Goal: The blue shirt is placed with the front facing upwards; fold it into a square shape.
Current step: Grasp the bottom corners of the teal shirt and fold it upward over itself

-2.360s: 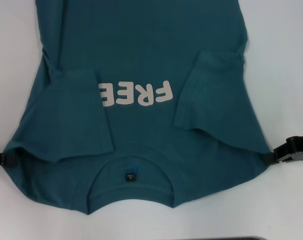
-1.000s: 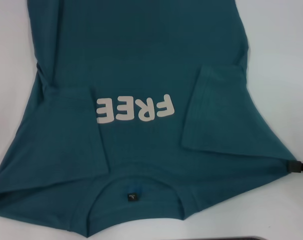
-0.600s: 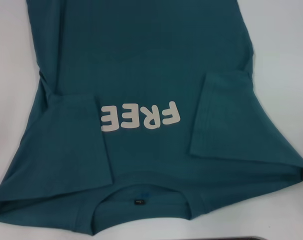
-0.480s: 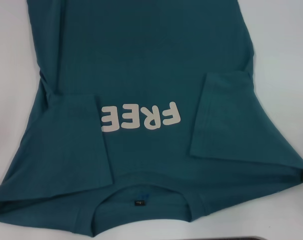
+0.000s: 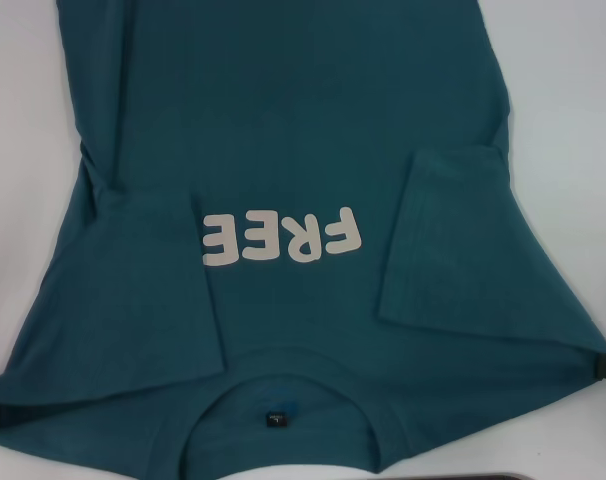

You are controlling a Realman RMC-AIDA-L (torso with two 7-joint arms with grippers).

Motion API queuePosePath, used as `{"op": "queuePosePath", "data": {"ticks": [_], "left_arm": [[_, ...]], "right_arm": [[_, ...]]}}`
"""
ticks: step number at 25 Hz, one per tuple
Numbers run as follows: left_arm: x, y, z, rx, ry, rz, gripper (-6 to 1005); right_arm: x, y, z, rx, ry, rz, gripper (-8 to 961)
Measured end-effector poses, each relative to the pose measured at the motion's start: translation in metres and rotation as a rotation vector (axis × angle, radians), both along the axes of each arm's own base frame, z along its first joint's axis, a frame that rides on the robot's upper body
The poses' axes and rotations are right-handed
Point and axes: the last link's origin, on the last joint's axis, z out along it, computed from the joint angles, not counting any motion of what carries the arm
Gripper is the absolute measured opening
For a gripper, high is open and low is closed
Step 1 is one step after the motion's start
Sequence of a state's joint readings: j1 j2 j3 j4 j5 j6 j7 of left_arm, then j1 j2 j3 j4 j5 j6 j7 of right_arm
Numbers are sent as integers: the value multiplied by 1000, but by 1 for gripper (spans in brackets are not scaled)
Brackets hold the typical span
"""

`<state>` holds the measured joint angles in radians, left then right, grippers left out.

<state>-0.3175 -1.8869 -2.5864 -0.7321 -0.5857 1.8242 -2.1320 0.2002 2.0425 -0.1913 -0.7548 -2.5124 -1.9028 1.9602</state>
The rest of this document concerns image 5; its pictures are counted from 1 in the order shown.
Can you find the teal t-shirt with cream lettering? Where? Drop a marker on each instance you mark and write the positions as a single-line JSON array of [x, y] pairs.
[[293, 125]]

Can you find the dark flat edge object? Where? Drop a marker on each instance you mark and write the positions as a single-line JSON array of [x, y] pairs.
[[478, 477]]

